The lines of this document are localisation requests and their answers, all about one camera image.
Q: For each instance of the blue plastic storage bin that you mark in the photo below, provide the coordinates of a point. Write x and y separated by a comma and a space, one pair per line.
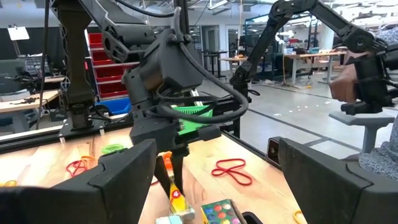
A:
119, 105

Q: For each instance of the green plastic slotted basket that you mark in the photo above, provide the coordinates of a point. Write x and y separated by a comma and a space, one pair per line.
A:
189, 110

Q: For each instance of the yellow green crayon box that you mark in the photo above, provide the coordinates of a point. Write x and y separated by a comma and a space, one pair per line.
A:
178, 202
220, 214

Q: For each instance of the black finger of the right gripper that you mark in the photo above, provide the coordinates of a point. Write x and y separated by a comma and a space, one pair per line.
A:
161, 171
178, 168

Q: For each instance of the grey pedestal stand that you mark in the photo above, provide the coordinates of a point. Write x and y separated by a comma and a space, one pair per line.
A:
367, 119

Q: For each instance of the thin yellow rubber band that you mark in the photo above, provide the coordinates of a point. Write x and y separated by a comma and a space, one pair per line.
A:
295, 216

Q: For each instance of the tall rack with red bins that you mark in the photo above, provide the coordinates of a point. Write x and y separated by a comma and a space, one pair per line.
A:
109, 71

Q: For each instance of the thick red rubber band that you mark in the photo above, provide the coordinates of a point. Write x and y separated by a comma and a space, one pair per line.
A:
231, 171

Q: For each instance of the table-level camera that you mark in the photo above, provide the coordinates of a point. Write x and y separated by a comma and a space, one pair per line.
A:
273, 151

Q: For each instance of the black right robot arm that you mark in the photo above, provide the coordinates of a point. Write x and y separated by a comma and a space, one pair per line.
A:
76, 62

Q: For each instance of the person's hand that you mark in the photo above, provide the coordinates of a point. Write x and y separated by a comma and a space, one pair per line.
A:
342, 87

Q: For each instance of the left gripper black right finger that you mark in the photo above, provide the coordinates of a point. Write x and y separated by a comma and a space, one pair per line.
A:
326, 199

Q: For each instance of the white paper sign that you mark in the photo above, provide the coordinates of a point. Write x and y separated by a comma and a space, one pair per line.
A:
18, 32

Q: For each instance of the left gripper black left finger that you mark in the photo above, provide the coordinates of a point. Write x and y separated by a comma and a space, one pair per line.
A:
93, 202

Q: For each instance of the wooden background workbench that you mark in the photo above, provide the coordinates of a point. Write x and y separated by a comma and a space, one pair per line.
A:
311, 55

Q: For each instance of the wooden office desk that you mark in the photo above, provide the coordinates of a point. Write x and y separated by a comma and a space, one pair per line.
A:
28, 101

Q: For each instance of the person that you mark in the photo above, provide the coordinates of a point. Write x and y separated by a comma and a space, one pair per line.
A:
382, 155

